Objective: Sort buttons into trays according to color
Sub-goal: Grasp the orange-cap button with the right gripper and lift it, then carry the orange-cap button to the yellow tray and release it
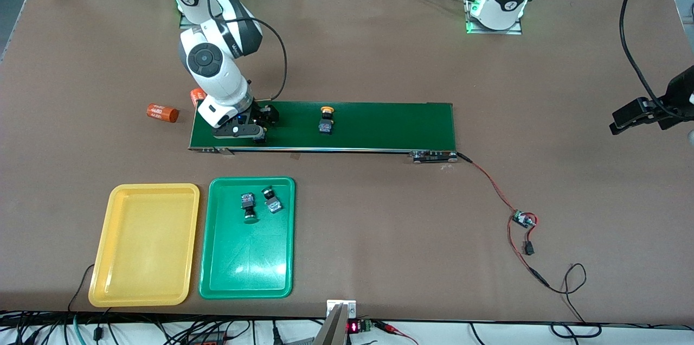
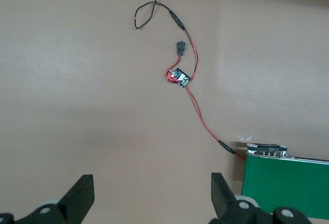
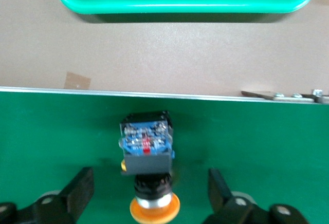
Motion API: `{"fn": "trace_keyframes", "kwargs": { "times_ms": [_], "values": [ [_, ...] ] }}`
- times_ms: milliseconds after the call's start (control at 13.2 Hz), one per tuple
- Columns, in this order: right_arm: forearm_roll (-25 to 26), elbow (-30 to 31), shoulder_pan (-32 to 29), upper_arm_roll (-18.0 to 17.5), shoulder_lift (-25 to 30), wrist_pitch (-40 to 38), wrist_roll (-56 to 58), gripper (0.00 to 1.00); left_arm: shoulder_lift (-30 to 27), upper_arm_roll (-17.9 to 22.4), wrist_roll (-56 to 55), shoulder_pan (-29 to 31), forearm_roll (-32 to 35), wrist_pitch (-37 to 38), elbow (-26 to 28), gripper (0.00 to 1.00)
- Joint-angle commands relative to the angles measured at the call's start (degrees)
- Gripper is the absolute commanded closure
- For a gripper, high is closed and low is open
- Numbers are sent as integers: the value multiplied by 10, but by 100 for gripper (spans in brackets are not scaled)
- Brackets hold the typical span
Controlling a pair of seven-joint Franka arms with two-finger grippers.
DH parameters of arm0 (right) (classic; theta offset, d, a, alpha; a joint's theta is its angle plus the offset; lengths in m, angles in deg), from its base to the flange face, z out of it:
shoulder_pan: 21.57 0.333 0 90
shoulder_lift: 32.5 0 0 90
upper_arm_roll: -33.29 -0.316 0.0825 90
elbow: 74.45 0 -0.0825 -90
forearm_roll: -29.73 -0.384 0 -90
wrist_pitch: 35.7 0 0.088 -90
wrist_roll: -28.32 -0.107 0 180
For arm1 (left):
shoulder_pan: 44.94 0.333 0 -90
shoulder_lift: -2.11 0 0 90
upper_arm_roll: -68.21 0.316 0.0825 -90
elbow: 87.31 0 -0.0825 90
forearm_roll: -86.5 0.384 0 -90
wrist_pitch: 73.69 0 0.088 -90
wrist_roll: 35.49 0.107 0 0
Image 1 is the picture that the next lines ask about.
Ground green push button switch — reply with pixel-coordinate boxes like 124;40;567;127
261;187;284;214
240;191;260;225

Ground green conveyor belt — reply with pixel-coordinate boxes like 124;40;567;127
188;99;459;164

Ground green plastic tray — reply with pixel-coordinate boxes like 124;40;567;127
198;177;296;300

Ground small green circuit board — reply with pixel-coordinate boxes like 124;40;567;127
512;210;538;229

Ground yellow plastic tray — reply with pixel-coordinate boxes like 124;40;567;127
88;183;201;308

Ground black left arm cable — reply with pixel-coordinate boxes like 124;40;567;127
620;0;694;118

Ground red and black wire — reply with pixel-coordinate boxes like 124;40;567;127
457;152;520;215

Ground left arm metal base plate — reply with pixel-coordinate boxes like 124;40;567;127
462;0;524;35

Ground thin black looped cable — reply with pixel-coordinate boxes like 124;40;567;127
545;263;603;338

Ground thin red wire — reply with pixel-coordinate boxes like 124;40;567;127
507;215;551;288

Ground small metal bracket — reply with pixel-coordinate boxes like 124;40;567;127
326;299;357;320

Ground thin black edge cable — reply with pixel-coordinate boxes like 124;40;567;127
67;264;112;314

